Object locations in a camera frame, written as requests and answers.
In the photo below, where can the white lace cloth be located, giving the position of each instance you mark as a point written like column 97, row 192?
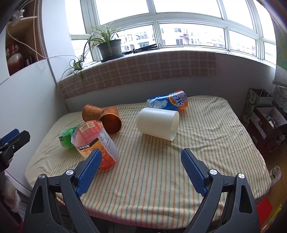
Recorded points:
column 280, row 97

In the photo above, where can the cardboard box with items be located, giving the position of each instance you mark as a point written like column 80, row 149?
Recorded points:
column 267, row 129

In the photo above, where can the green paper bag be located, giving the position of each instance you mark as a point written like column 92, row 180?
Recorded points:
column 255, row 98

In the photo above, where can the brown plaid sill cover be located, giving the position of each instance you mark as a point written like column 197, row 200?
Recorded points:
column 157, row 65

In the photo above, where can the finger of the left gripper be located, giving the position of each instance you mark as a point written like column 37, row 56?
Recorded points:
column 9, row 149
column 9, row 136

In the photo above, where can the potted spider plant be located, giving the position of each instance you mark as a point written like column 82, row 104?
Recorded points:
column 105, row 39

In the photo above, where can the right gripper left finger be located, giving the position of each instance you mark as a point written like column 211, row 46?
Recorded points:
column 55, row 205

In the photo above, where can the black object on sill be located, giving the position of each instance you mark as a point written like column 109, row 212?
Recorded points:
column 142, row 49

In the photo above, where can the striped yellow table cloth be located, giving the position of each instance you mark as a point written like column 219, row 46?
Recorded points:
column 148, row 186

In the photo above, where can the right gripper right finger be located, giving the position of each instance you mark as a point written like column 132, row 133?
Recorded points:
column 239, row 212

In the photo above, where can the white plastic cup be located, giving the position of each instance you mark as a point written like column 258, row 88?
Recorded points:
column 159, row 123

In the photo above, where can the white window frame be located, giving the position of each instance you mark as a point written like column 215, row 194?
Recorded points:
column 237, row 27

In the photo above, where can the orange printed plastic cup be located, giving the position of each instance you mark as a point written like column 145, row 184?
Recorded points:
column 92, row 135

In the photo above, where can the brown paper cup open mouth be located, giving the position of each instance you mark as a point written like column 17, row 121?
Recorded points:
column 111, row 120

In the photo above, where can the brown paper cup closed end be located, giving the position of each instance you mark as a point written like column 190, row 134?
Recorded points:
column 91, row 112

